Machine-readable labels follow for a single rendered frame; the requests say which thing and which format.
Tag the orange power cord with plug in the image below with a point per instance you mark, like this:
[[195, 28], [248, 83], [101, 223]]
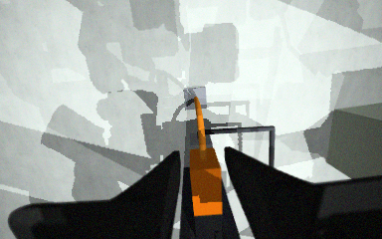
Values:
[[206, 184]]

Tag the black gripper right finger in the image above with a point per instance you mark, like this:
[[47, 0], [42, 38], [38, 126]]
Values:
[[278, 205]]

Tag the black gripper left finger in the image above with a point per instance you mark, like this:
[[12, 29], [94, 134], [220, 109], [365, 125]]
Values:
[[144, 210]]

